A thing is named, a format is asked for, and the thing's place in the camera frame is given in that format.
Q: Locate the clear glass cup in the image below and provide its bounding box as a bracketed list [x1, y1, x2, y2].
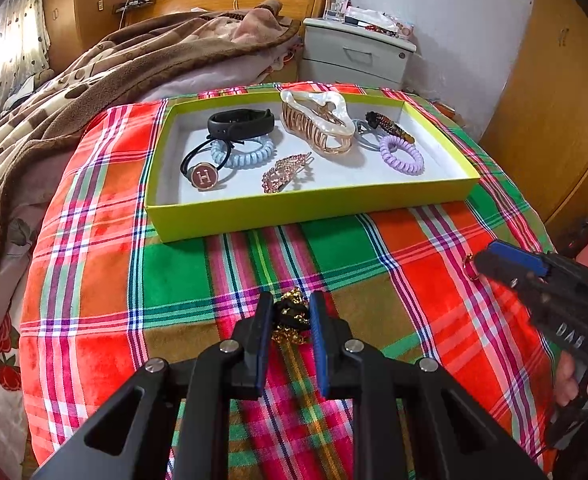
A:
[323, 0, 351, 24]

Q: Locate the grey hair tie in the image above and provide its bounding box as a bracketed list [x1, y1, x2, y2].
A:
[352, 119, 391, 150]

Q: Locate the power strip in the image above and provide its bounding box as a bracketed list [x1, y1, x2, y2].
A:
[112, 0, 158, 14]

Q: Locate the dotted curtain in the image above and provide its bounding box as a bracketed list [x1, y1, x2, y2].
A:
[0, 0, 51, 127]

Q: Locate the brown patterned blanket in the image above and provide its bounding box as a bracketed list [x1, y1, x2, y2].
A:
[0, 0, 305, 302]

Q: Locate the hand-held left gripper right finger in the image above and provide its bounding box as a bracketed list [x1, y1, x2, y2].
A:
[308, 290, 549, 480]

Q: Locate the clutter of small nightstand articles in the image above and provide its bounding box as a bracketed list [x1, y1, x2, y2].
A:
[346, 5, 417, 39]

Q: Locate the yellow-green cardboard box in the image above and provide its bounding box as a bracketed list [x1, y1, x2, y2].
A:
[144, 87, 482, 245]

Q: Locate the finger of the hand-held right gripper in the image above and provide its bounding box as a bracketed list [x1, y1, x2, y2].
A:
[473, 251, 542, 292]
[488, 240, 550, 279]

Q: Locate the pink rhinestone hair clip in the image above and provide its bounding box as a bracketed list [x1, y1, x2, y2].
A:
[261, 152, 315, 194]

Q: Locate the pearly rose-gold claw clip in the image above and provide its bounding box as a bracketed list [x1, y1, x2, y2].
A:
[279, 88, 357, 157]

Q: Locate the black hair tie gold chain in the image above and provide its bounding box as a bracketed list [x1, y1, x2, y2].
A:
[271, 287, 315, 346]

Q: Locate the wooden door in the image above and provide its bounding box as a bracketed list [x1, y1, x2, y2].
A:
[478, 0, 588, 247]

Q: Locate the purple spiral hair tie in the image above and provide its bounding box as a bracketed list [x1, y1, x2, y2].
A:
[379, 134, 425, 176]

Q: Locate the brown rhinestone hair clip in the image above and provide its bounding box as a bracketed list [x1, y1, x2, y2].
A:
[364, 111, 415, 145]

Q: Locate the person's right hand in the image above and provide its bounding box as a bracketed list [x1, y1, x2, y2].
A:
[554, 349, 588, 409]

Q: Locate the black hair tie round charm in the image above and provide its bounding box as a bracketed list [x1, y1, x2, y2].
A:
[181, 131, 245, 192]

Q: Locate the wooden wardrobe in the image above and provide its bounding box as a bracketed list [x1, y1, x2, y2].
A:
[43, 0, 138, 74]

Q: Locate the black wristband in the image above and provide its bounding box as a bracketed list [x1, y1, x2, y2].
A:
[207, 108, 277, 141]

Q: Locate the white nightstand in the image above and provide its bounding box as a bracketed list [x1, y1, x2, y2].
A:
[301, 17, 417, 92]

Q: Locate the plaid blanket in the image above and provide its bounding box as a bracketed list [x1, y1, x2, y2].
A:
[19, 81, 563, 480]

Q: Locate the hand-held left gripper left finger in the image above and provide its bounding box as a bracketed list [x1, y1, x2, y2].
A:
[33, 290, 275, 480]

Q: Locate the light blue spiral hair tie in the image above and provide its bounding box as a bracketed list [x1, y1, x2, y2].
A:
[210, 135, 277, 170]

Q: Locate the mauve bed sheet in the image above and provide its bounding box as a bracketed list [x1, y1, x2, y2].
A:
[138, 42, 305, 107]

